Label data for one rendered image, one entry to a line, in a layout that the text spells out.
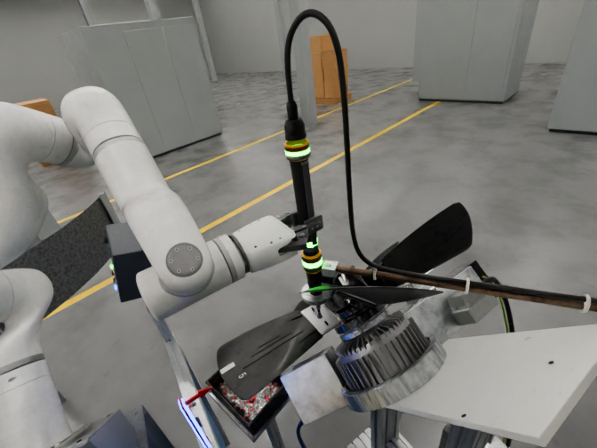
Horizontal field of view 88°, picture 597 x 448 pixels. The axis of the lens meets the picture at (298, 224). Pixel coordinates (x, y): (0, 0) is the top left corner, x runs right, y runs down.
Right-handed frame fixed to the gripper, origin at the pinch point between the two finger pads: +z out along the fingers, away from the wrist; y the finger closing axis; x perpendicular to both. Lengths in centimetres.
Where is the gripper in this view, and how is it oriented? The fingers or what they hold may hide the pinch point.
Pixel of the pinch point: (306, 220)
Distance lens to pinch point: 61.7
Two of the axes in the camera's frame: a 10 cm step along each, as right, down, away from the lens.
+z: 8.2, -4.0, 4.1
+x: -1.4, -8.4, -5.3
